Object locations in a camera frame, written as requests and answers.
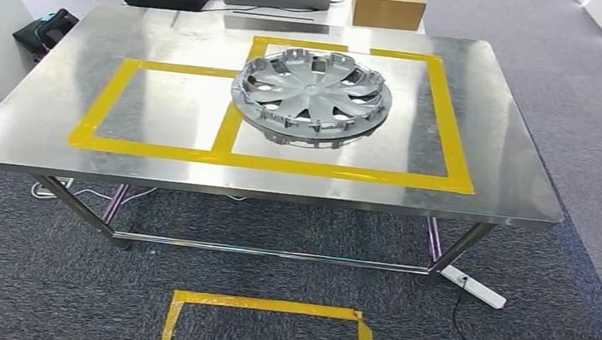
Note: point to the stainless steel workbench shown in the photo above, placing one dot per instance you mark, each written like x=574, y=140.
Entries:
x=173, y=110

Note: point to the grey wheel cover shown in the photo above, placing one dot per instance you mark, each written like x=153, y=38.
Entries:
x=311, y=94

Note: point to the brown cardboard box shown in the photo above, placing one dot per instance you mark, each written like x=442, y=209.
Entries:
x=388, y=4

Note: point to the white power strip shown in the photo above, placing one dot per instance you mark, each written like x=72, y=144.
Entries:
x=50, y=190
x=473, y=287

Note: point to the black bag with teal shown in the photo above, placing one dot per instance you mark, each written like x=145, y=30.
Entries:
x=47, y=33

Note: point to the large yellow tape frame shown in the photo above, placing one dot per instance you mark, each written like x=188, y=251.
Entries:
x=334, y=171

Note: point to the yellow floor tape frame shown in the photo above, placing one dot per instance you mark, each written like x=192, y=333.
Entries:
x=264, y=305

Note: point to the small yellow tape frame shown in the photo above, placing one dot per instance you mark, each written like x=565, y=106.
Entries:
x=110, y=98

